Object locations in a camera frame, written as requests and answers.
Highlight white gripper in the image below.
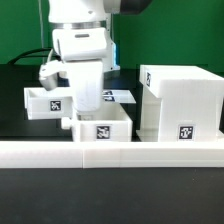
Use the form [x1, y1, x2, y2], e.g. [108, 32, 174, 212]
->
[65, 60, 103, 113]

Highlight white drawer tray front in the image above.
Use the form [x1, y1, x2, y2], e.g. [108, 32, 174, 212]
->
[61, 102, 133, 142]

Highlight white drawer tray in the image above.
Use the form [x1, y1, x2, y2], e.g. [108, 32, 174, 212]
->
[61, 102, 133, 142]
[24, 87, 74, 120]

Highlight white drawer cabinet box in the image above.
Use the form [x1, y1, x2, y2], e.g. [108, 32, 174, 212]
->
[137, 65, 224, 142]

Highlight white drawer tray rear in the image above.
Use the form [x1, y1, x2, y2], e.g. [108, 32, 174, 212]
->
[24, 87, 74, 120]

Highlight white tag sheet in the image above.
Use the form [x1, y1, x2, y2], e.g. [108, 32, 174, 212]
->
[103, 90, 136, 104]

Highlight white L-shaped border fence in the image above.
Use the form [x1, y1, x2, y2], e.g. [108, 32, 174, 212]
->
[0, 141, 224, 168]

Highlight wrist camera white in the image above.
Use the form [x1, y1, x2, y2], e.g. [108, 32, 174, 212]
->
[39, 60, 67, 91]

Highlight black cable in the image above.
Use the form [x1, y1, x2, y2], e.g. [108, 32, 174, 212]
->
[7, 48, 54, 66]

